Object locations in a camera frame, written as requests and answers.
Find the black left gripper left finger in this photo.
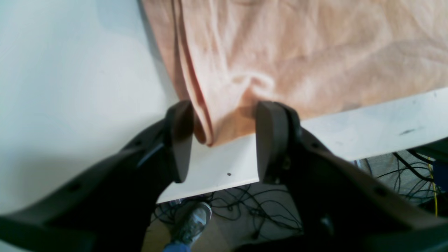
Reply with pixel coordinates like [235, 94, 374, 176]
[1, 100, 194, 252]

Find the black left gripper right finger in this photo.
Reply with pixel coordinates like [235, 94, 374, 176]
[237, 101, 448, 252]

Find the peach T-shirt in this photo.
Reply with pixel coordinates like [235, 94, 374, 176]
[142, 0, 448, 147]

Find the grey sneaker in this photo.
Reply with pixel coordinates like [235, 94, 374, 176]
[171, 202, 212, 248]

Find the yellow cable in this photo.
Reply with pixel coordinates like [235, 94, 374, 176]
[427, 157, 439, 217]

